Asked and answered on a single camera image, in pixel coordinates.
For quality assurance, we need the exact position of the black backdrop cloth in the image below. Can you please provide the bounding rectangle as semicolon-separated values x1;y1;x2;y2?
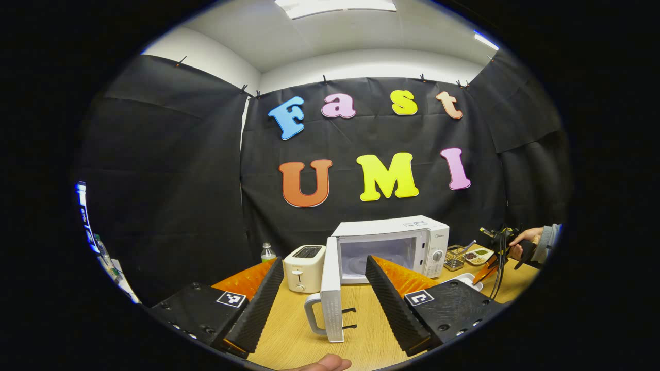
72;49;573;307

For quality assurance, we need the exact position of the white food plate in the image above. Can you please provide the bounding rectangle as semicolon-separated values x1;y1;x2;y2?
445;273;485;292

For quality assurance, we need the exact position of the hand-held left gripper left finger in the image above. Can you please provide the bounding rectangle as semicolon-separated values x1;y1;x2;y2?
150;257;285;359

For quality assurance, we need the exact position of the black cable bundle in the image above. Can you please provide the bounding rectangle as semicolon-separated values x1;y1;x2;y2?
487;231;511;300

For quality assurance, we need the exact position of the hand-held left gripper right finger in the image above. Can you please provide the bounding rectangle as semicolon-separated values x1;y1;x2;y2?
365;255;507;357

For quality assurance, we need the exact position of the white divided dish of beans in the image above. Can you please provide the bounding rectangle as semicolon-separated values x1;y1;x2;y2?
464;247;495;267

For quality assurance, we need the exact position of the white microwave oven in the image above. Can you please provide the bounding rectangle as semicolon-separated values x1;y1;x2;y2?
304;215;450;344

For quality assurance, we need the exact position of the large ceiling light panel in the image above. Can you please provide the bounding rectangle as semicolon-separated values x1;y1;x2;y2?
274;0;398;21

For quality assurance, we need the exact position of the metal wire basket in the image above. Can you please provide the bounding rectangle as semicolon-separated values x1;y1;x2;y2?
443;245;468;272

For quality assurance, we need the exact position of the small ceiling light panel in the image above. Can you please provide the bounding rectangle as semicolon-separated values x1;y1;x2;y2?
473;29;500;52

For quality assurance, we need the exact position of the white toaster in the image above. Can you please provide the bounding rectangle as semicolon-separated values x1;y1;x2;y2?
283;245;327;294

